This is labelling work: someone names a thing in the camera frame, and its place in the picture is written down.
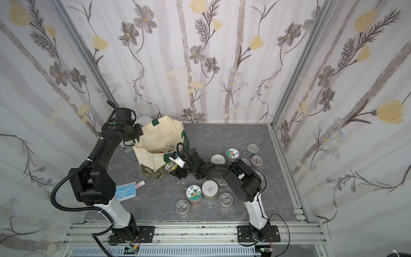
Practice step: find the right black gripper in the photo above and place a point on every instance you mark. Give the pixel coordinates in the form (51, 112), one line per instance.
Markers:
(179, 168)

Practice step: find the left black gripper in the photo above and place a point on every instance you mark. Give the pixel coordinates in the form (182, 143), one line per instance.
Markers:
(135, 130)

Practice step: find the yellow label tall jar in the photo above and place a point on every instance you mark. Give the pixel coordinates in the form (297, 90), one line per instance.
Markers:
(171, 166)

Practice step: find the cream canvas tote bag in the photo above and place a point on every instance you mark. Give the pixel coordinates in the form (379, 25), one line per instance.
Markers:
(151, 148)

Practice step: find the red label seed jar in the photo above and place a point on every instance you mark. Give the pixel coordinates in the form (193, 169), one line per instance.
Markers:
(194, 194)

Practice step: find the white lid seed jar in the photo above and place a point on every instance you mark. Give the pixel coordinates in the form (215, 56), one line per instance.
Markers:
(209, 190)

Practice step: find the silver lid text jar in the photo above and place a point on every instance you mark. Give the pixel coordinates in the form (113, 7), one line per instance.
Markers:
(218, 159)

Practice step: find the large strawberry label jar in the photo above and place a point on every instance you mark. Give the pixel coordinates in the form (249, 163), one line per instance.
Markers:
(231, 154)

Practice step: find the clear lid green seed cup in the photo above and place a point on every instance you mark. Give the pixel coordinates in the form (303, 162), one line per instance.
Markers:
(252, 149)

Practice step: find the orange sunflower seed cup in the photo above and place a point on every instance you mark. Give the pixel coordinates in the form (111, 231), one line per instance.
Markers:
(256, 161)

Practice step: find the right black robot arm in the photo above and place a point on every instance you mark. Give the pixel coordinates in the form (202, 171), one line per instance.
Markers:
(243, 181)

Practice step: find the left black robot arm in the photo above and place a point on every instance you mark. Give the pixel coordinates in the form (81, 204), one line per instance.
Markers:
(95, 188)

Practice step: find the silver first aid case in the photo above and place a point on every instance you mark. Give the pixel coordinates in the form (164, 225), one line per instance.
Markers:
(143, 121)

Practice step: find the blue face mask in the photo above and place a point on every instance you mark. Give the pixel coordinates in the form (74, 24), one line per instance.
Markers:
(125, 192)

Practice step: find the clear lid cup by wall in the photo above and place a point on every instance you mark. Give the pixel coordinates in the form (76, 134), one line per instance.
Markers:
(260, 176)

